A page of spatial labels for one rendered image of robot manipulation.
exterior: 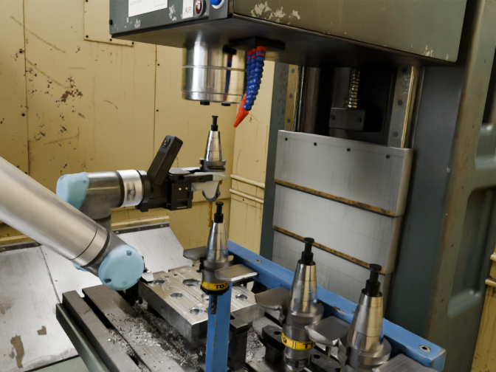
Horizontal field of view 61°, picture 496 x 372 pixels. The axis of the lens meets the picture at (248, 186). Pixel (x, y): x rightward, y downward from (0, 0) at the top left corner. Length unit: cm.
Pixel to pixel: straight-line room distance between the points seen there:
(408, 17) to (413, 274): 66
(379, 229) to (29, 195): 87
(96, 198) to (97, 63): 115
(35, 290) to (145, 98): 92
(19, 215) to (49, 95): 122
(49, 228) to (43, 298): 109
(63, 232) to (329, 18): 54
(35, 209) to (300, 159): 89
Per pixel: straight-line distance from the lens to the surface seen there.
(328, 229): 133
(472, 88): 115
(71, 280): 185
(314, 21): 73
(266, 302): 66
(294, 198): 141
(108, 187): 86
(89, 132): 193
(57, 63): 189
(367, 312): 55
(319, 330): 61
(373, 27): 84
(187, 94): 94
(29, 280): 184
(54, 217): 71
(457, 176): 116
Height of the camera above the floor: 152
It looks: 12 degrees down
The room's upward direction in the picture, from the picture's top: 4 degrees clockwise
